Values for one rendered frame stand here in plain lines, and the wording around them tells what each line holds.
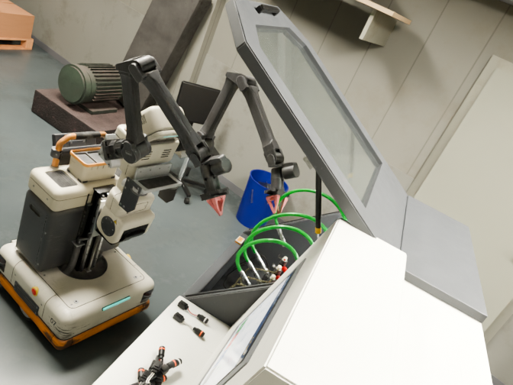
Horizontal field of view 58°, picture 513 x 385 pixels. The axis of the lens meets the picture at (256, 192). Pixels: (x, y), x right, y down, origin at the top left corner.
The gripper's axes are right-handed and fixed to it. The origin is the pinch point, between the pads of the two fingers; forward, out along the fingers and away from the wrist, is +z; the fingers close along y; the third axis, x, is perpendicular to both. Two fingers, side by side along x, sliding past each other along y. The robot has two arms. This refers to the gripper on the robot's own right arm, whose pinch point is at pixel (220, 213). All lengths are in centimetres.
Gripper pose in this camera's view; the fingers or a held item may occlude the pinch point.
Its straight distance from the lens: 178.5
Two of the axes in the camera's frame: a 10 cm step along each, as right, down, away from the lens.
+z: 2.6, 9.6, 0.3
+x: 5.4, -1.7, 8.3
